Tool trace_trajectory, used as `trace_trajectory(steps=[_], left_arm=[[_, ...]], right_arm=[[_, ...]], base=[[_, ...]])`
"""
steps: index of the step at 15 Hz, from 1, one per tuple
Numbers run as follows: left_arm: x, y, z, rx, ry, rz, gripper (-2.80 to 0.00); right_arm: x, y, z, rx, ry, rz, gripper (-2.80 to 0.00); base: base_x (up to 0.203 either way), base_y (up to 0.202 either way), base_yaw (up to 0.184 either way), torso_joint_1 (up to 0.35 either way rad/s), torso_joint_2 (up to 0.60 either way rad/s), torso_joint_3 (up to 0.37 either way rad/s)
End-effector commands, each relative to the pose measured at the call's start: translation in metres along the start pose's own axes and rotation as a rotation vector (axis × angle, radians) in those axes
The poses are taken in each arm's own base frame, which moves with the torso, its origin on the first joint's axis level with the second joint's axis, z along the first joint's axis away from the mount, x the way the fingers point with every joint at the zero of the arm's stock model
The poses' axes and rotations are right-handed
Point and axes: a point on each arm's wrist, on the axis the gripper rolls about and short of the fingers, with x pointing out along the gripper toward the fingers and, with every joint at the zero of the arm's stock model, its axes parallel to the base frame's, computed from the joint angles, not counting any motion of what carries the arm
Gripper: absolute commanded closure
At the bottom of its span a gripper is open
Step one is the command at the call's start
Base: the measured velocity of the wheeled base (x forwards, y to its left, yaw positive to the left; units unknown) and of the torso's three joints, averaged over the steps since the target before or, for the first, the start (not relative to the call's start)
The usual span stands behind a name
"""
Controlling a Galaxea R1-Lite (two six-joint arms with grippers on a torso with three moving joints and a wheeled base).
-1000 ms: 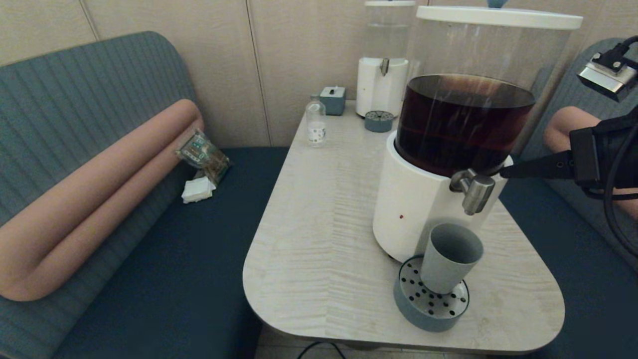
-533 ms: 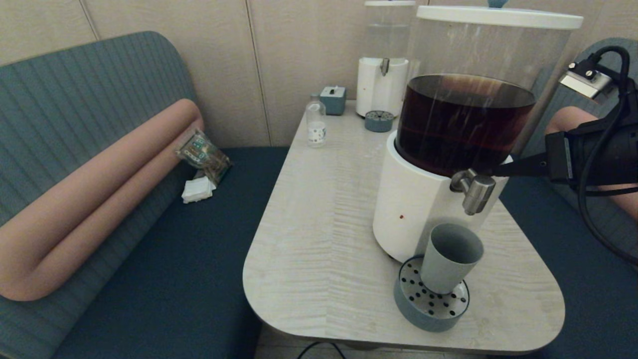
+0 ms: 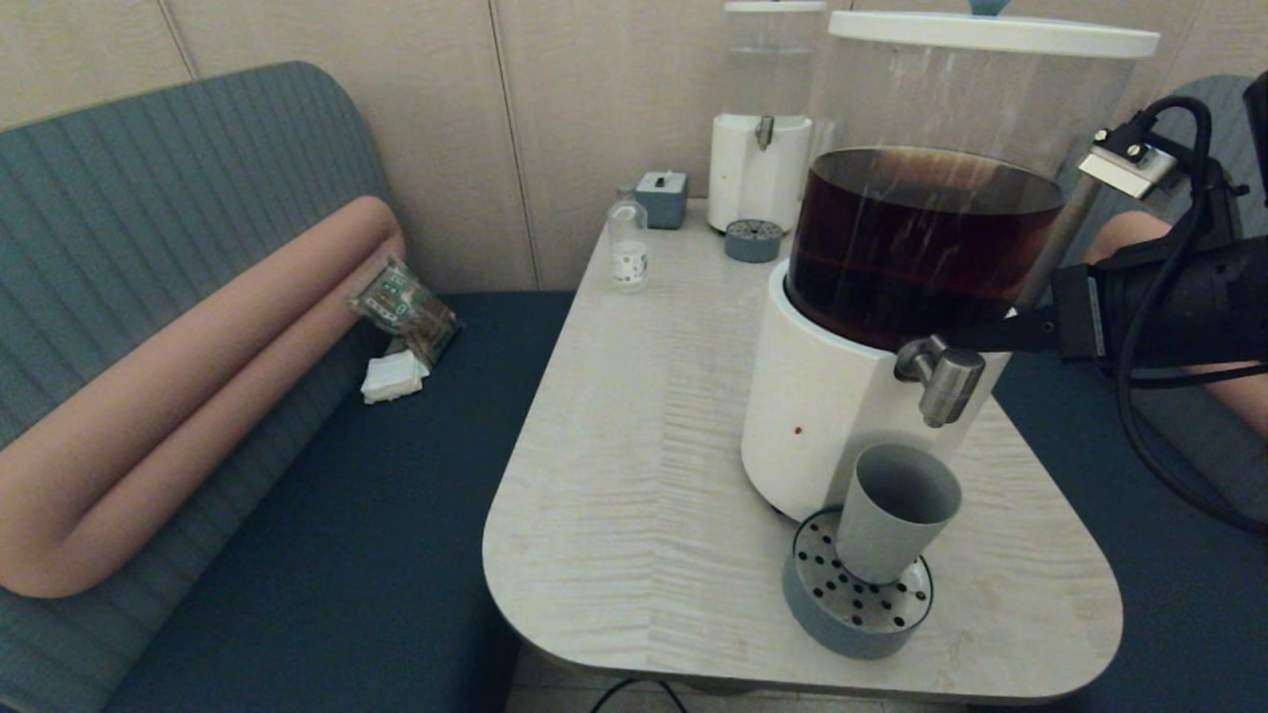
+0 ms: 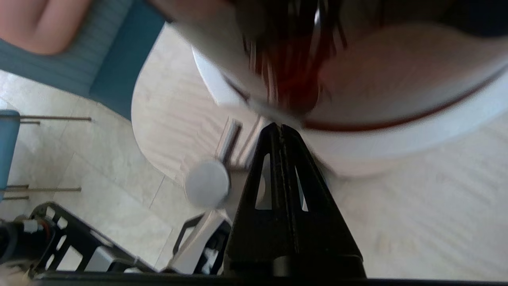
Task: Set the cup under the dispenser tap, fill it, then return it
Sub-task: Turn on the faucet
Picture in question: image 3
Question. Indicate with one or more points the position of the white folded napkin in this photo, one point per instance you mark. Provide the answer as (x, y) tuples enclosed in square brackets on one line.
[(393, 377)]

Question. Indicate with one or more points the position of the grey-blue plastic cup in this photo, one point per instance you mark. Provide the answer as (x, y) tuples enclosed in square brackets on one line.
[(884, 545)]

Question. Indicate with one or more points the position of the large blue perforated drip tray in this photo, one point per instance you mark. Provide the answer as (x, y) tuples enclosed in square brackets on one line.
[(824, 624)]

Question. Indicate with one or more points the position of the small clear glass bottle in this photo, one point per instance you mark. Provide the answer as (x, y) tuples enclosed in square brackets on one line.
[(627, 255)]

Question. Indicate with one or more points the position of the large tea drink dispenser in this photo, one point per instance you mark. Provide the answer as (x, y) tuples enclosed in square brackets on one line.
[(822, 416)]

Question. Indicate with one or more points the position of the white lid of water dispenser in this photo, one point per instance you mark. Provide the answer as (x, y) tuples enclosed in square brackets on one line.
[(775, 5)]

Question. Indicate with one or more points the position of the blue upholstered bench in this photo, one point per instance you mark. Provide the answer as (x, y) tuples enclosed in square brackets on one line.
[(1090, 515), (297, 555)]

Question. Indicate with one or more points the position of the small blue drip tray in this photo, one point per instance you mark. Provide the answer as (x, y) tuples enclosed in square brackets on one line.
[(751, 246)]

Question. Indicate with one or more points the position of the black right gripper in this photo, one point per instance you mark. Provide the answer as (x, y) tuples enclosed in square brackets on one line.
[(1214, 297)]

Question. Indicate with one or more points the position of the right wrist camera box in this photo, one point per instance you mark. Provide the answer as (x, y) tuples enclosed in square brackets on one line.
[(1129, 168)]

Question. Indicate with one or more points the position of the blue knob of tea lid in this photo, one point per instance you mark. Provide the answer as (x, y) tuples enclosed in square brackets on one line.
[(988, 6)]

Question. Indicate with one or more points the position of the white lid of tea dispenser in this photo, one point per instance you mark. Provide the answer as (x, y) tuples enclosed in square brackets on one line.
[(981, 35)]

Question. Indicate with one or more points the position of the small clear water dispenser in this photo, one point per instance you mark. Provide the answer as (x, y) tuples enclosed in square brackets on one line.
[(753, 180)]

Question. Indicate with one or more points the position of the green snack packet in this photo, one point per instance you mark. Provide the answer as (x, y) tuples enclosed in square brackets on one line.
[(404, 307)]

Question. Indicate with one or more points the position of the steel tap of water dispenser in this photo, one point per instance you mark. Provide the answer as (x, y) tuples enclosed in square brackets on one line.
[(764, 131)]

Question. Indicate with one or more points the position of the steel tap of tea dispenser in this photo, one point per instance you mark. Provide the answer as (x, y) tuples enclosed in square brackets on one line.
[(951, 381)]

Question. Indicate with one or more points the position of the small blue box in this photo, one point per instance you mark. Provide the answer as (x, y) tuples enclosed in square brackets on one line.
[(660, 203)]

